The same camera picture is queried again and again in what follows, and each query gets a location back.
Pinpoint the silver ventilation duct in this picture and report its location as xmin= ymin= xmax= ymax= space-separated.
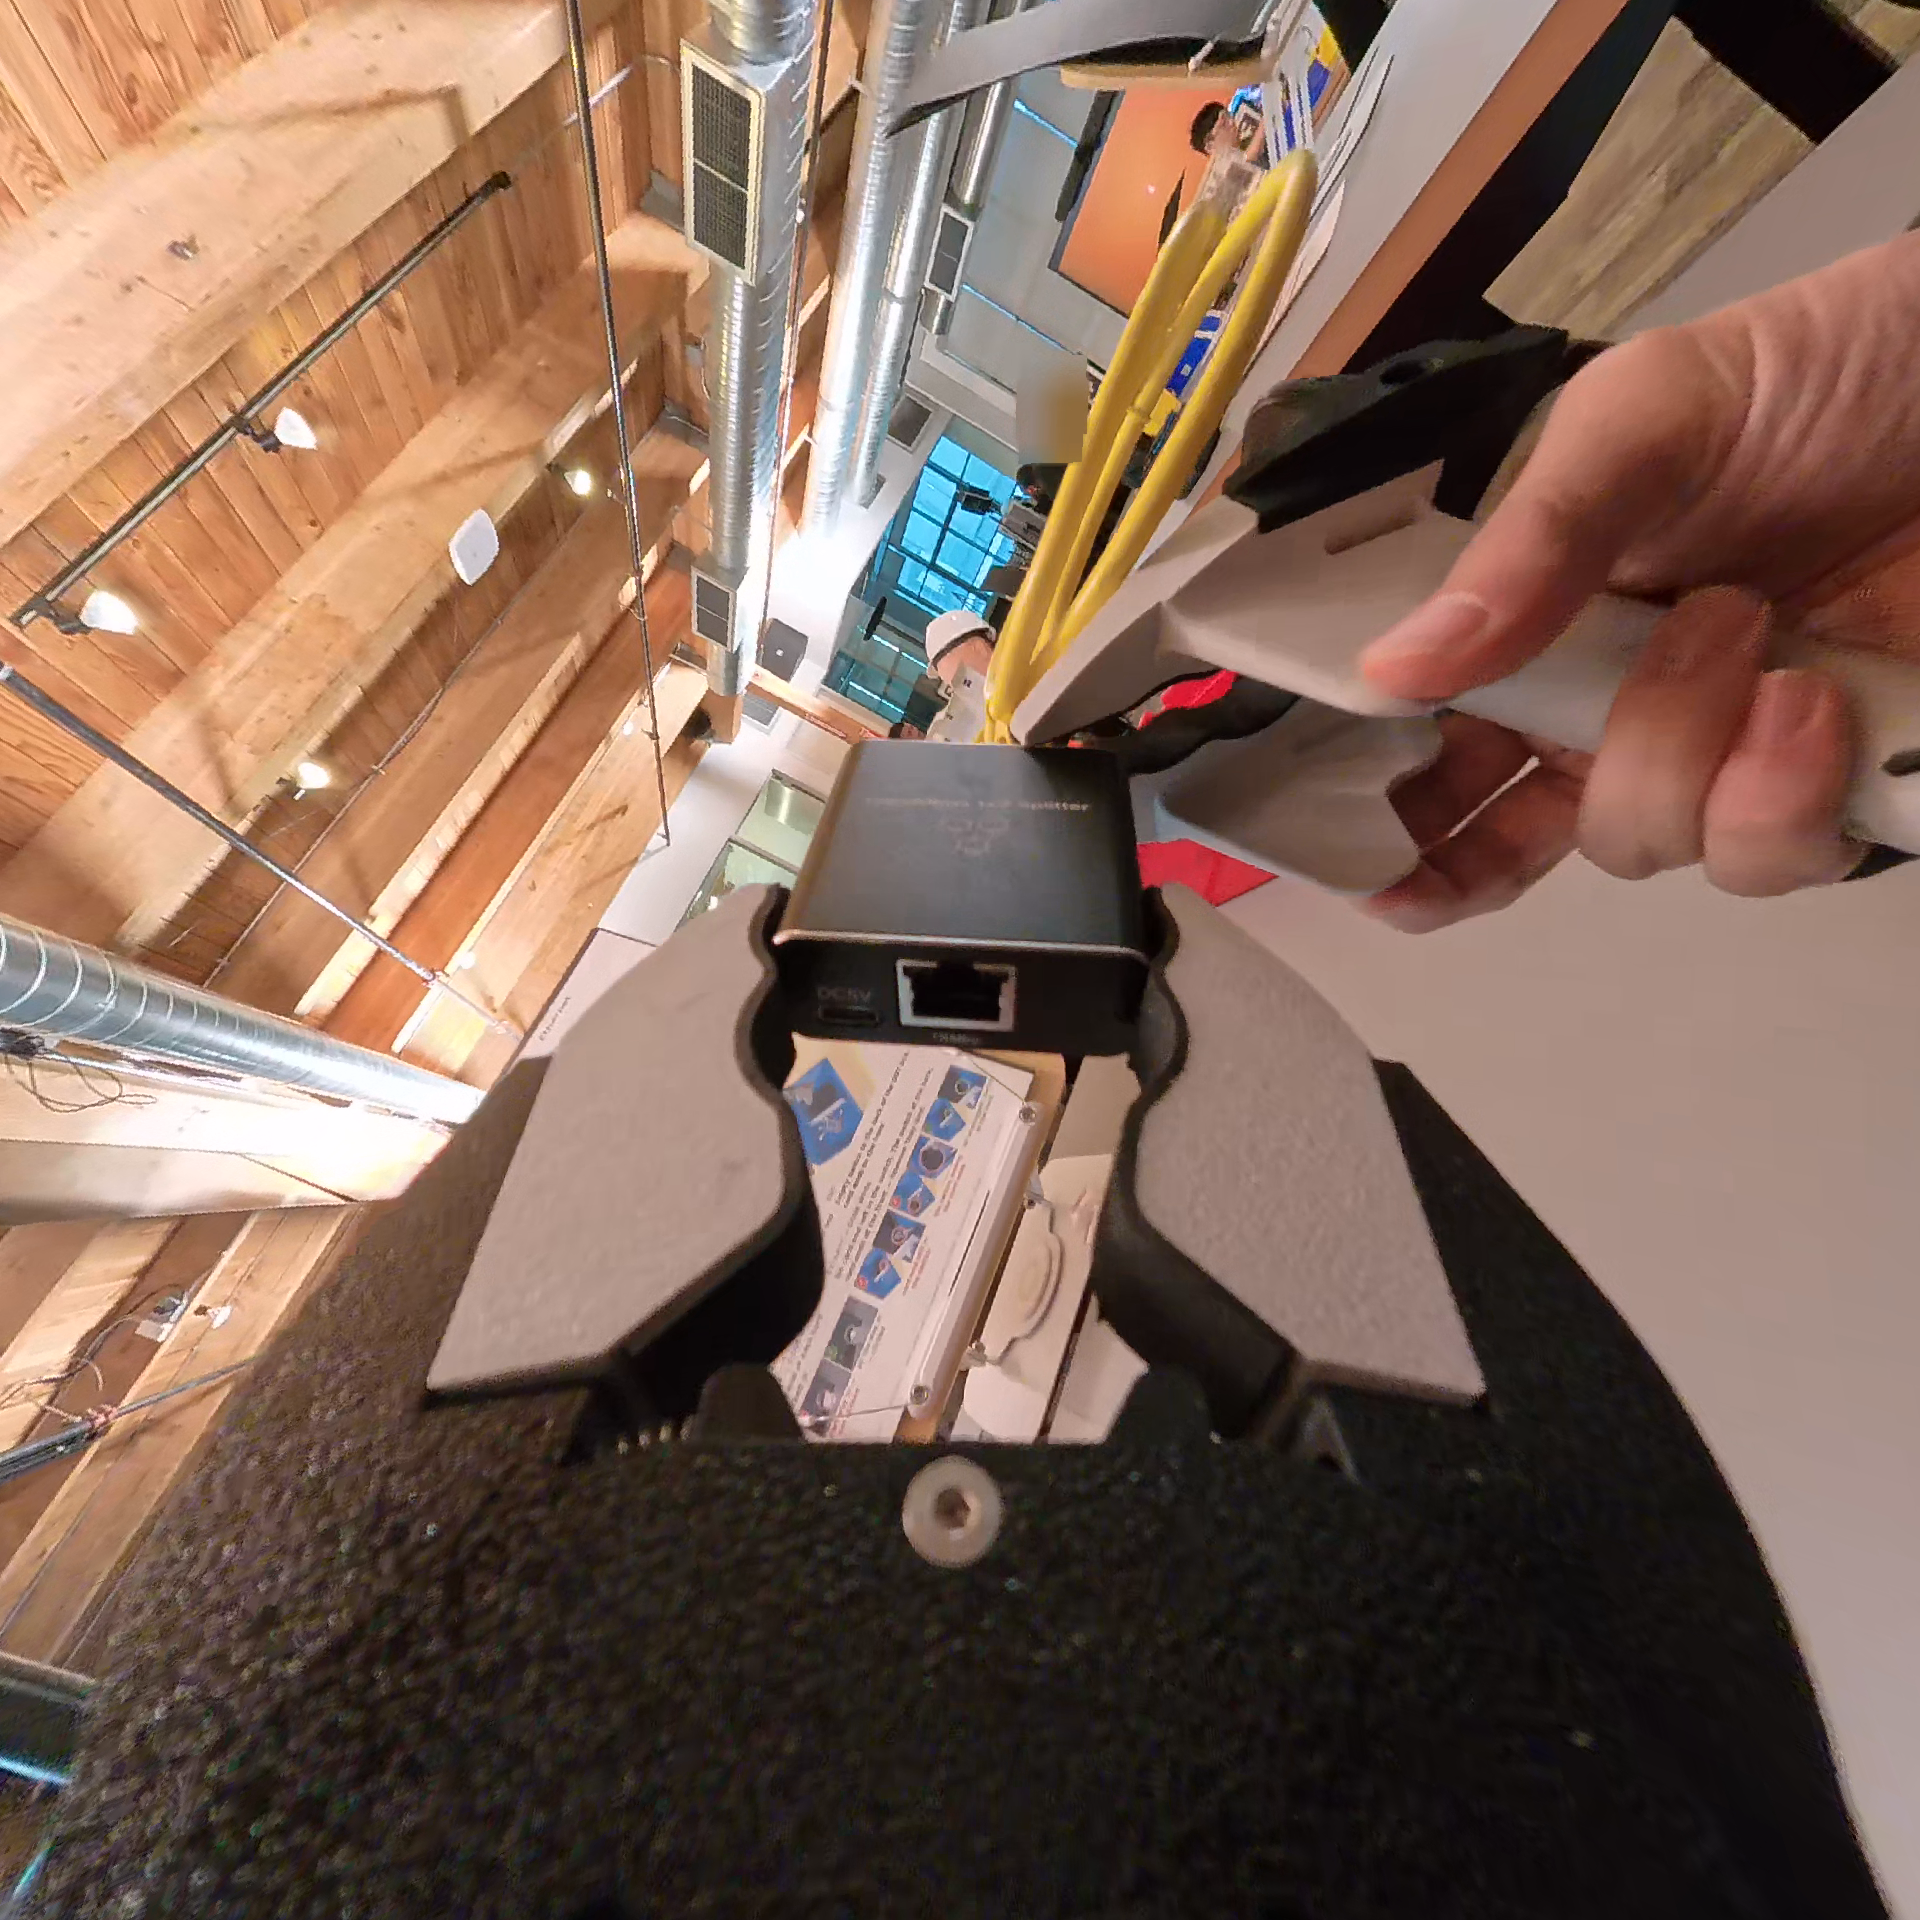
xmin=807 ymin=0 xmax=990 ymax=525
xmin=0 ymin=916 xmax=482 ymax=1125
xmin=683 ymin=0 xmax=819 ymax=701

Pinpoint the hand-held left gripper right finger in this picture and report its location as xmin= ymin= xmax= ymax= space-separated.
xmin=1087 ymin=888 xmax=1492 ymax=1435

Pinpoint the white round stand base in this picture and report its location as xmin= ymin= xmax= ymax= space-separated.
xmin=959 ymin=1186 xmax=1070 ymax=1341

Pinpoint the red plastic bin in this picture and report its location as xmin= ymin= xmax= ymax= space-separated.
xmin=1133 ymin=665 xmax=1283 ymax=905

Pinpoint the orange display screen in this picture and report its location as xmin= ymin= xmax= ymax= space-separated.
xmin=1049 ymin=88 xmax=1246 ymax=318

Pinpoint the person's right hand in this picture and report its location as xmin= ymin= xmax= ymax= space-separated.
xmin=1357 ymin=225 xmax=1920 ymax=935

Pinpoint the black ethernet splitter box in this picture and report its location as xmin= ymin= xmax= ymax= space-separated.
xmin=772 ymin=733 xmax=1147 ymax=1059

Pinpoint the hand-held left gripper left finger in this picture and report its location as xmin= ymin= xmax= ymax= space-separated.
xmin=422 ymin=885 xmax=825 ymax=1403

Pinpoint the yellow ethernet cable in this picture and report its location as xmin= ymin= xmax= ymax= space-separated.
xmin=982 ymin=145 xmax=1323 ymax=745

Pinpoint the printed instruction sheet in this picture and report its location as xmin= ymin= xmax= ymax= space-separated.
xmin=772 ymin=1049 xmax=1037 ymax=1425

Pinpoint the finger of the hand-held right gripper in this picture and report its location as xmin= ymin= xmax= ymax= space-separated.
xmin=1152 ymin=698 xmax=1446 ymax=901
xmin=1007 ymin=435 xmax=1509 ymax=745

